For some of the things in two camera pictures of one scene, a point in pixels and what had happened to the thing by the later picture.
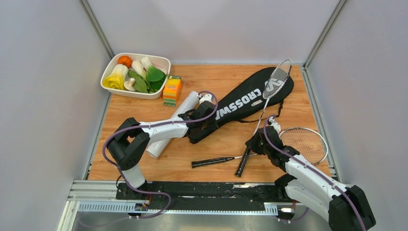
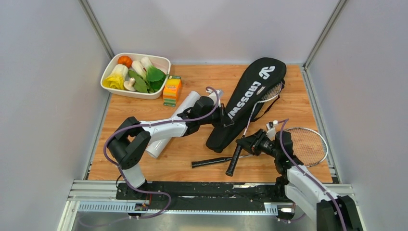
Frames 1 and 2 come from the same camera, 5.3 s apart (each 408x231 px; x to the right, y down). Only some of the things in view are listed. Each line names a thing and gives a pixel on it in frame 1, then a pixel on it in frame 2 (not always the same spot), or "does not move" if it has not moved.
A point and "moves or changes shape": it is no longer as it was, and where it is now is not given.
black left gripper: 214,124 to 224,119
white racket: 277,78 to 271,92
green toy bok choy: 155,76 does not move
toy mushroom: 129,84 does not move
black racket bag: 261,91 moves or changes shape
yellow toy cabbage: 116,79 does not move
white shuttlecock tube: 191,101 does not move
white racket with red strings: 311,145 does not move
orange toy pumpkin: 125,60 does not move
